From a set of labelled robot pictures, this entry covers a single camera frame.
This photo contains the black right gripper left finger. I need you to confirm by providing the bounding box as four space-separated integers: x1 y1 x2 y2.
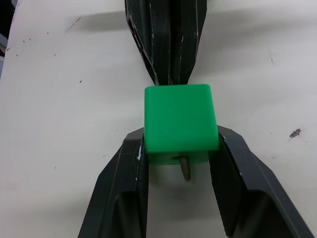
77 127 150 238

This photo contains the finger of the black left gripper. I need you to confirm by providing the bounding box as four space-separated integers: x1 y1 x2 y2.
123 0 172 86
170 0 209 86

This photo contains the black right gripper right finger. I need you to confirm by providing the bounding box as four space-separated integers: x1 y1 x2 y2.
207 124 316 238

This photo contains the brown lace tip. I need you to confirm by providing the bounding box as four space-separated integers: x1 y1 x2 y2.
178 155 193 183

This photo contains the green plastic cube block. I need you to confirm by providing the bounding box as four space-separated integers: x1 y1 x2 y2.
144 83 221 166

